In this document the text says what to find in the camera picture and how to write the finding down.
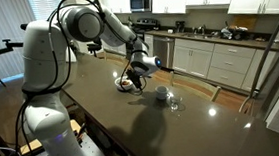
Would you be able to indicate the pile of dishes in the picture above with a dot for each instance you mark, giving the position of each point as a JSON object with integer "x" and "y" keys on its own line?
{"x": 234, "y": 33}

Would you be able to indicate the white ceramic bowl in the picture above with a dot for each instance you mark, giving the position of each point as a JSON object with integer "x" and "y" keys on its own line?
{"x": 120, "y": 87}

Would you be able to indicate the white window blinds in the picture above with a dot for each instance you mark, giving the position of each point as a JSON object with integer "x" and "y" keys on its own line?
{"x": 43, "y": 3}

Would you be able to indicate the stainless steel dishwasher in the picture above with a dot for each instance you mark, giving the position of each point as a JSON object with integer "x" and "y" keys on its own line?
{"x": 166, "y": 50}

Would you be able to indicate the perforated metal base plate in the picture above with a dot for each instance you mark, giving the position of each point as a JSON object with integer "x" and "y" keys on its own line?
{"x": 95, "y": 151}

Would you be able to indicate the black coffee maker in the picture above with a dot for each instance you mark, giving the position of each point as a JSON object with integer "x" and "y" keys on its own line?
{"x": 180, "y": 26}

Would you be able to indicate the stainless steel microwave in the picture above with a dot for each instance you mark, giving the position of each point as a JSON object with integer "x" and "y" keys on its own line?
{"x": 140, "y": 2}

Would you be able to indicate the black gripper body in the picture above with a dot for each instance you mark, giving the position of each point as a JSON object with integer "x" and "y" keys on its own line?
{"x": 135, "y": 77}

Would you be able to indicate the black kitchen stove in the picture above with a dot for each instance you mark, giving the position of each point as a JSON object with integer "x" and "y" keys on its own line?
{"x": 148, "y": 22}

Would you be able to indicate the wooden cutting board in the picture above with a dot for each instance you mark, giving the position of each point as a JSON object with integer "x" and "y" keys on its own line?
{"x": 245, "y": 21}

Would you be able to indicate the stainless steel refrigerator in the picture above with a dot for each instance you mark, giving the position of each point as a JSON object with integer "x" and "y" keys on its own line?
{"x": 266, "y": 78}

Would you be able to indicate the narrow white cabinet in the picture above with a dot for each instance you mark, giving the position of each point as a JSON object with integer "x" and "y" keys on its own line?
{"x": 149, "y": 42}

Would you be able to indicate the metal sink faucet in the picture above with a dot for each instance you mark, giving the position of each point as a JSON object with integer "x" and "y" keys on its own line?
{"x": 202, "y": 29}

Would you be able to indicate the dark kitchen countertop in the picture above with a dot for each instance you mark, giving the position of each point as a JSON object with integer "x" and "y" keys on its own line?
{"x": 210, "y": 39}

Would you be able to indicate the black office chair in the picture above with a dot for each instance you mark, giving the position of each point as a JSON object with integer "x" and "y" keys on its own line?
{"x": 94, "y": 47}

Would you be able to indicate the white molded chair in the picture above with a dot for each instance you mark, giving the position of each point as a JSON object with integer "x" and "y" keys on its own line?
{"x": 71, "y": 55}

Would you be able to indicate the white lower kitchen cabinets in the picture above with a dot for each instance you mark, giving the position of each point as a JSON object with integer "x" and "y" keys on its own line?
{"x": 228, "y": 62}

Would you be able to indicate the light gray cup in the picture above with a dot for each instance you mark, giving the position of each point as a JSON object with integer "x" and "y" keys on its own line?
{"x": 162, "y": 93}

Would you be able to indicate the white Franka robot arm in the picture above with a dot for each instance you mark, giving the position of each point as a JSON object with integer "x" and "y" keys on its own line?
{"x": 40, "y": 55}

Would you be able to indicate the brown food pieces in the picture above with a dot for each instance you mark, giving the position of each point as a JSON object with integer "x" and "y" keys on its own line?
{"x": 125, "y": 83}

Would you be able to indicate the pale wooden chair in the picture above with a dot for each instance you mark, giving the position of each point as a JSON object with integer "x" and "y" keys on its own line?
{"x": 193, "y": 83}

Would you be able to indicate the small white counter cup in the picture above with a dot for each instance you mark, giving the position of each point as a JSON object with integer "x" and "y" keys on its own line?
{"x": 170, "y": 31}

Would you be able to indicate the wooden base board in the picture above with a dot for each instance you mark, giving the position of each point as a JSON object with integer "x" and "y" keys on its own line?
{"x": 28, "y": 147}

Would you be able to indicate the clear drinking glass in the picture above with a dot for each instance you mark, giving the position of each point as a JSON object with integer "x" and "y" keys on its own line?
{"x": 175, "y": 103}

